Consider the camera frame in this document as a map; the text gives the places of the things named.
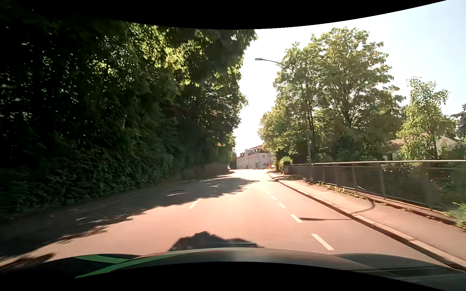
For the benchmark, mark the white building with red roof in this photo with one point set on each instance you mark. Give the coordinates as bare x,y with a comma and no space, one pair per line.
253,158

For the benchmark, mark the round green bush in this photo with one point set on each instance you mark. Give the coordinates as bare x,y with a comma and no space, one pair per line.
285,161

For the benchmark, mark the grey asphalt road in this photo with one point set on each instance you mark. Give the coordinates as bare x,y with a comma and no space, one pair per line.
233,210

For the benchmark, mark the large green tree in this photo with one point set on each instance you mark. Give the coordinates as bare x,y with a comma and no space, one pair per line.
334,97

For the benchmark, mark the car's own bonnet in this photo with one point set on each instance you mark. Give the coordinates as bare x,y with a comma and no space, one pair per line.
233,262

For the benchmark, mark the road markings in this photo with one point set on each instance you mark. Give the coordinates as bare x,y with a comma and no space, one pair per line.
322,241

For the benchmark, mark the dense wood of trees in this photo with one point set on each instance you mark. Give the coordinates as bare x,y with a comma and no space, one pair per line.
79,113

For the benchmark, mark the metal mesh railing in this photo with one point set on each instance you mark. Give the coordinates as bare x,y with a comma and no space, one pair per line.
399,182

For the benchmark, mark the grey paved pavement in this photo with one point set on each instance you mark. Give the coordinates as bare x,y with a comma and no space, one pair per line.
399,220

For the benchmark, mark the slender green tree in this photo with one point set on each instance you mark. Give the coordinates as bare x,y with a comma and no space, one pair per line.
425,121

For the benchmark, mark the pale house with red roof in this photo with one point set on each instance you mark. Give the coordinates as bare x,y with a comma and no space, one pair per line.
445,142

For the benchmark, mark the low stone wall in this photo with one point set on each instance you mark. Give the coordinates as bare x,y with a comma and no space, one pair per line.
204,169

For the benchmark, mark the tall curved lamp post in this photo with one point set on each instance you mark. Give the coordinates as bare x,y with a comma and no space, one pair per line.
308,145

